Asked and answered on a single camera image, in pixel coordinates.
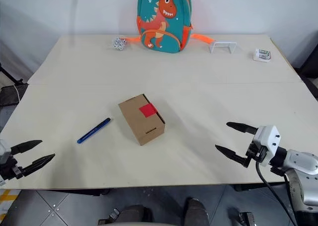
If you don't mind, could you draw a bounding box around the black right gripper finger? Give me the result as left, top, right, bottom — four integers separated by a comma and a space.
215, 144, 250, 168
226, 122, 259, 135

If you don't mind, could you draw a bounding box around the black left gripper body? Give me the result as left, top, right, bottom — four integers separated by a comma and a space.
0, 154, 24, 181

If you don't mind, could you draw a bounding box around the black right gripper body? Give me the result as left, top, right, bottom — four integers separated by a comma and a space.
245, 137, 268, 167

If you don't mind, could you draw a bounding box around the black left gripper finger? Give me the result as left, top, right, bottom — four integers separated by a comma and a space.
11, 140, 43, 155
17, 153, 56, 179

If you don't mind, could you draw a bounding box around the brown cardboard box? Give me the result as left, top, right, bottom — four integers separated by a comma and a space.
118, 93, 166, 147

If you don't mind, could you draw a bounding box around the black equipment case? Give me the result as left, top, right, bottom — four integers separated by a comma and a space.
0, 83, 29, 108

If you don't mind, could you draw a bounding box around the dark rounded shape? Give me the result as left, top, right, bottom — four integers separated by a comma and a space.
119, 204, 150, 223
185, 198, 210, 226

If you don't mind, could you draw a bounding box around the black tripod leg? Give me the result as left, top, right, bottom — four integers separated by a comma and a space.
0, 62, 23, 84

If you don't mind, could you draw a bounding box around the small white battery pack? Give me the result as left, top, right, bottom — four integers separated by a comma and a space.
252, 48, 272, 62

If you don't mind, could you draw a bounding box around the red tape seal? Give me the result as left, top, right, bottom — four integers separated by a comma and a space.
139, 103, 158, 118

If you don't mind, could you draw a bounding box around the teal dinosaur backpack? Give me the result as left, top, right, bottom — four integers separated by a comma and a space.
123, 0, 214, 54

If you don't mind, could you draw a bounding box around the white spotted ball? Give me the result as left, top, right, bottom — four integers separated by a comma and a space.
113, 37, 126, 52

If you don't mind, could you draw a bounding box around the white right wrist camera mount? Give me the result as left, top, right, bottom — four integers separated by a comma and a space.
252, 125, 282, 167

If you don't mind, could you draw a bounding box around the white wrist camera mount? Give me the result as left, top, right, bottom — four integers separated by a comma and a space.
0, 139, 12, 165
252, 125, 282, 167

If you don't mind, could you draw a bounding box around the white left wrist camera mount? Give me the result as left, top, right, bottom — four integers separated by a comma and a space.
0, 139, 12, 165

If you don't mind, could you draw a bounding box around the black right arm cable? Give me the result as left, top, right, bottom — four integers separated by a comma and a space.
255, 158, 299, 226

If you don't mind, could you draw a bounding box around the white cord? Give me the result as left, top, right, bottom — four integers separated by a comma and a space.
13, 83, 22, 103

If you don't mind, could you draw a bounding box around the metal bracket under table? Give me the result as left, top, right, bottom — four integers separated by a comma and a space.
98, 207, 120, 226
238, 211, 255, 226

